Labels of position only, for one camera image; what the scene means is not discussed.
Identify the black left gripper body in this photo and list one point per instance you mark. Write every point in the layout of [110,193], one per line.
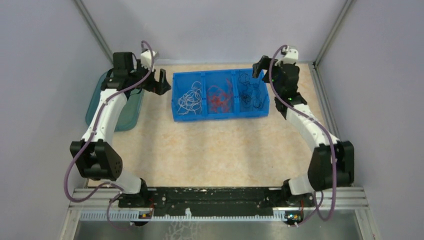
[151,85]

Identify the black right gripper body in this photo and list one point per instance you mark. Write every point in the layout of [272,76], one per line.
[272,62]

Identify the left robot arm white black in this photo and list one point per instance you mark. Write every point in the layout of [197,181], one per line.
[94,155]

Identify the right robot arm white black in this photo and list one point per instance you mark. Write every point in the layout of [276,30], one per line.
[332,161]

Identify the blue three-compartment plastic bin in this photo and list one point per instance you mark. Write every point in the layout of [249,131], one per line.
[218,95]

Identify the teal translucent plastic tray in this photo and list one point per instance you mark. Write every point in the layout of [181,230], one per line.
[129,115]

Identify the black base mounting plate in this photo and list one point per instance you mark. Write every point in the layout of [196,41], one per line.
[216,201]

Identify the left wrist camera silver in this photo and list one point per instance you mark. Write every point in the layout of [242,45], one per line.
[148,59]

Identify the white slotted cable duct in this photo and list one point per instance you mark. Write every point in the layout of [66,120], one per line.
[130,215]

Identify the aluminium frame rail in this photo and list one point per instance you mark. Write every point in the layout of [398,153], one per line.
[365,225]

